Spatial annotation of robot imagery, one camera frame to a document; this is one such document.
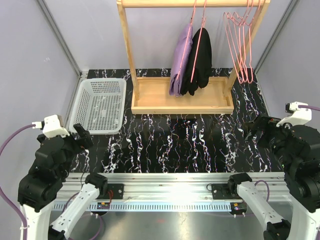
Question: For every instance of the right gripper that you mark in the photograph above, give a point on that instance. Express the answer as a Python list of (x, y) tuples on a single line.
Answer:
[(267, 123)]

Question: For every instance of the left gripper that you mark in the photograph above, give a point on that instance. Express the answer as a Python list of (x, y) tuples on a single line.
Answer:
[(84, 134)]

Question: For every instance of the black trousers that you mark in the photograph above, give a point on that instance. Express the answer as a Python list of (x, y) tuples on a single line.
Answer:
[(203, 68)]

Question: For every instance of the pink hanger of black trousers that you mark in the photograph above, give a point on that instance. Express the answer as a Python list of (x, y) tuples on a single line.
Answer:
[(203, 20)]

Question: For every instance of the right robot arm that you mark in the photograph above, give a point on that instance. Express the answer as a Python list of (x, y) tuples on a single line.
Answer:
[(297, 149)]

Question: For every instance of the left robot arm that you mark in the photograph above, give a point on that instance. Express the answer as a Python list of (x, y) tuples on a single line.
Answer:
[(38, 190)]

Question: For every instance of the purple trousers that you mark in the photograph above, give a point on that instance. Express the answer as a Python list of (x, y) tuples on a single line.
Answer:
[(180, 60)]

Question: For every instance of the empty pink hanger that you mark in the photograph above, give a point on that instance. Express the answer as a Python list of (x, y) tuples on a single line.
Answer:
[(232, 41), (253, 27), (241, 23)]

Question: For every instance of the pink hanger holding purple trousers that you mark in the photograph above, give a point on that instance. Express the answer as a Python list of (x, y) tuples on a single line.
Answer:
[(187, 36)]

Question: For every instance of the white plastic basket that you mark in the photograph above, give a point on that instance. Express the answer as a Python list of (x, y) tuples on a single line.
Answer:
[(99, 106)]

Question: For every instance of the black marble pattern mat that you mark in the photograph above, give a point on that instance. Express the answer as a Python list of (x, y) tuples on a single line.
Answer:
[(205, 143)]

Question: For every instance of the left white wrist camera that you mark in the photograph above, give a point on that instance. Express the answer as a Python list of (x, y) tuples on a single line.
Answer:
[(51, 126)]

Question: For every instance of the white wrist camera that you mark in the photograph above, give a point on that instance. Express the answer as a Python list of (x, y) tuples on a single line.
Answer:
[(300, 114), (51, 126)]

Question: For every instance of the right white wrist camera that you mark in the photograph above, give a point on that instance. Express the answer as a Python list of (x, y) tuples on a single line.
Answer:
[(300, 114)]

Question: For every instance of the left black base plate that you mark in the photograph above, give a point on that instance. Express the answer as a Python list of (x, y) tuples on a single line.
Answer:
[(110, 191)]

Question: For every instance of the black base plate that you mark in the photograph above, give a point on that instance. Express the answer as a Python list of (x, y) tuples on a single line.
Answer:
[(221, 191), (110, 191)]

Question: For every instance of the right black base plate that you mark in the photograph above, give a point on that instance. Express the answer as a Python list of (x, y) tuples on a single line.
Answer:
[(221, 191)]

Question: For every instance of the aluminium mounting rail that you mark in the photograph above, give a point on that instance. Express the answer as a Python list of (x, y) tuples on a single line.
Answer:
[(170, 192)]

